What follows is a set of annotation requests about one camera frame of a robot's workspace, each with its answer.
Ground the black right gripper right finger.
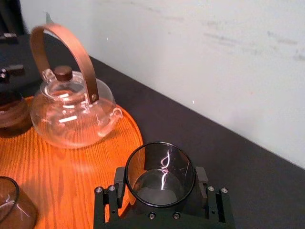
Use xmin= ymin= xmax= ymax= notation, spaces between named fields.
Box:
xmin=195 ymin=166 xmax=234 ymax=224

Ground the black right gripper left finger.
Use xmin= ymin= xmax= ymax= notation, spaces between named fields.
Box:
xmin=93 ymin=166 xmax=133 ymax=225

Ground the clear smoky drinking glass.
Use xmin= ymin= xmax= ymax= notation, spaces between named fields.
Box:
xmin=124 ymin=142 xmax=195 ymax=208
xmin=0 ymin=176 xmax=39 ymax=229

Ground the round orange wooden tray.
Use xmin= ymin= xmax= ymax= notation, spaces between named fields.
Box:
xmin=0 ymin=95 xmax=144 ymax=229

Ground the black table cloth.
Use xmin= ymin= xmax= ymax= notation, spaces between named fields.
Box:
xmin=0 ymin=32 xmax=305 ymax=229

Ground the dark brown glass cup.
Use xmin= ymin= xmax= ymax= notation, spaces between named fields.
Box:
xmin=0 ymin=90 xmax=33 ymax=139

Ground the glass teapot lid, brown knob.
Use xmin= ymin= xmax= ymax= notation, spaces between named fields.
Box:
xmin=46 ymin=65 xmax=84 ymax=89

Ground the black bolted metal piece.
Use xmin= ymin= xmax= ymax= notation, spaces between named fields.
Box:
xmin=0 ymin=63 xmax=26 ymax=84

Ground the glass teapot with copper handle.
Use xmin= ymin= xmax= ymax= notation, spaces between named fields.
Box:
xmin=29 ymin=23 xmax=124 ymax=149

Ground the plain pale wall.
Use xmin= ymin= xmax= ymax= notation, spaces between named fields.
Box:
xmin=20 ymin=0 xmax=305 ymax=169

